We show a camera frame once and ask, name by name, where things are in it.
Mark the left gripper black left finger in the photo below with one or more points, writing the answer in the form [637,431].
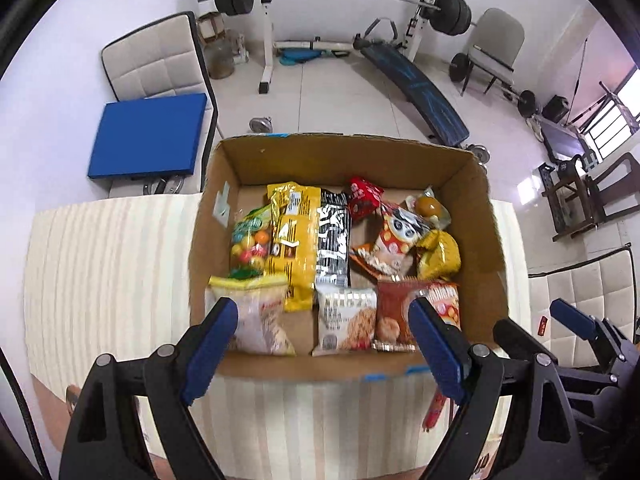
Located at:
[105,439]

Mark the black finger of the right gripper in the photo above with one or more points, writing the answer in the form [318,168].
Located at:
[520,345]
[607,342]

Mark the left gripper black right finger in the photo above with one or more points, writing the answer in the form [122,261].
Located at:
[540,439]

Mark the yellow snack bag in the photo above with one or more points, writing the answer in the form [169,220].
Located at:
[439,256]

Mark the brown pastry snack bag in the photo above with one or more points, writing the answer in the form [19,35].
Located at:
[393,298]

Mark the clear bag with orange ball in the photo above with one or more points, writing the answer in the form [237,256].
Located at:
[427,206]

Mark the clear yellow-top snack bag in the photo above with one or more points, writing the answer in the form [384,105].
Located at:
[260,302]

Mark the red snack bag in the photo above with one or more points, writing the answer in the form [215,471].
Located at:
[364,198]

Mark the colourful candy ball bag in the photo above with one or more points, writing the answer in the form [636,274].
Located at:
[250,244]

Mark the small red packet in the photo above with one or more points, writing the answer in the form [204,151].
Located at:
[542,326]

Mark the cream quilted sofa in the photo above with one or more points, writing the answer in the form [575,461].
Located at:
[604,287]

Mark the lower panda snack bag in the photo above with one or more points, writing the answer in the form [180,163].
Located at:
[444,298]

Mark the panda snack bag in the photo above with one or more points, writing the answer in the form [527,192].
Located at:
[391,253]
[444,298]

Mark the red sausage stick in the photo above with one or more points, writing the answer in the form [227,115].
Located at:
[434,411]

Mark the dark wooden chair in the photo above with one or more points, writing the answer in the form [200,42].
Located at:
[578,203]

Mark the upper panda snack bag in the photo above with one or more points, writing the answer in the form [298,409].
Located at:
[391,253]

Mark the striped cream table mat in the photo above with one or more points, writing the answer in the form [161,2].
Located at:
[112,276]

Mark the white cookie snack bag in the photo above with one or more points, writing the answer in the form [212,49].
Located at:
[346,319]

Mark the chrome dumbbell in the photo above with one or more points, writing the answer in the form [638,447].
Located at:
[480,152]

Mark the black striped snack pack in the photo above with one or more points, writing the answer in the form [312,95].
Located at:
[334,228]

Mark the black speaker box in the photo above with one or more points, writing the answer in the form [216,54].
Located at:
[556,108]

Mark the long yellow snack pack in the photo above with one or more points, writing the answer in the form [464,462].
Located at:
[294,240]

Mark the grey chair with barbell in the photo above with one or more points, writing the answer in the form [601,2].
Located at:
[494,45]

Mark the blue sit-up bench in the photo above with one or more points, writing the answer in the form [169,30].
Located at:
[446,125]

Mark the glass jar on floor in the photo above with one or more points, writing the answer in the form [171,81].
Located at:
[219,58]

